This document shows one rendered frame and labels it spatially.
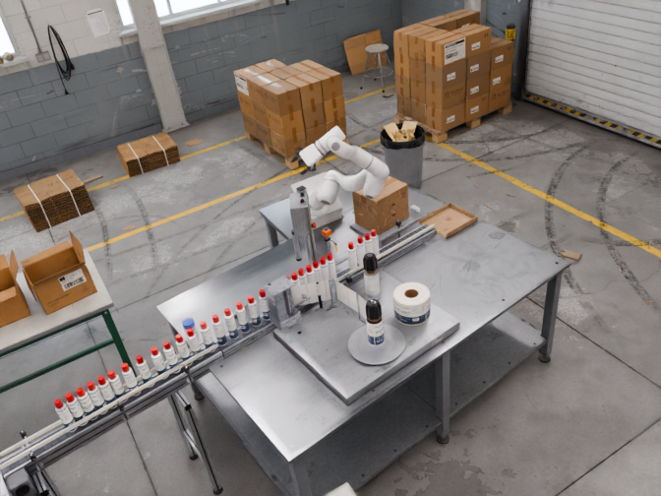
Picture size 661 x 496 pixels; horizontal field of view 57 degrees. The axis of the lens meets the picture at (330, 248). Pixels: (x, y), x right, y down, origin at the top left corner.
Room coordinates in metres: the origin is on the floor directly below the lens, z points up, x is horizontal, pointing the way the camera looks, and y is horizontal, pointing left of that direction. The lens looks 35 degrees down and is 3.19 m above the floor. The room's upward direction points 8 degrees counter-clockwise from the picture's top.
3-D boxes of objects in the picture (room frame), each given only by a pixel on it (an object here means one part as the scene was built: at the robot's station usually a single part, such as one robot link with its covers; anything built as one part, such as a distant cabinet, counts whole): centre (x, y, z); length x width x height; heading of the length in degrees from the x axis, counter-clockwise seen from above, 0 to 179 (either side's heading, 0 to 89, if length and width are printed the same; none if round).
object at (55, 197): (5.92, 2.90, 0.16); 0.65 x 0.54 x 0.32; 121
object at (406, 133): (5.53, -0.88, 0.50); 0.42 x 0.41 x 0.28; 117
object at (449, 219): (3.48, -0.83, 0.85); 0.30 x 0.26 x 0.04; 123
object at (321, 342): (2.50, -0.13, 0.86); 0.80 x 0.67 x 0.05; 123
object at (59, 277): (3.32, 1.81, 0.97); 0.51 x 0.39 x 0.37; 32
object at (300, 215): (2.95, 0.14, 1.38); 0.17 x 0.10 x 0.19; 178
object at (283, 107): (6.87, 0.24, 0.45); 1.20 x 0.84 x 0.89; 28
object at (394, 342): (2.34, -0.18, 0.89); 0.31 x 0.31 x 0.01
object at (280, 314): (2.63, 0.31, 1.01); 0.14 x 0.13 x 0.26; 123
